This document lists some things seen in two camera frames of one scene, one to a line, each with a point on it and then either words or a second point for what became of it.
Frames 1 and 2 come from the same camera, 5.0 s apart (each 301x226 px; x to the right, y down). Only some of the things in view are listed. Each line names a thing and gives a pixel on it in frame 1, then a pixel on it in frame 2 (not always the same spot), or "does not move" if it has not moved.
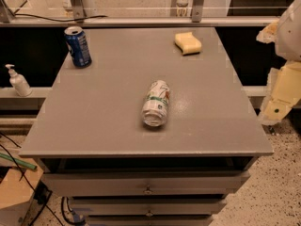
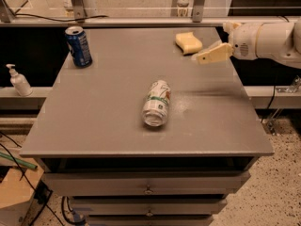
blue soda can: x=79 y=47 does not move
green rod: x=18 y=161 does not move
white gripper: x=291 y=37 → x=243 y=43
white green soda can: x=155 y=107 does not move
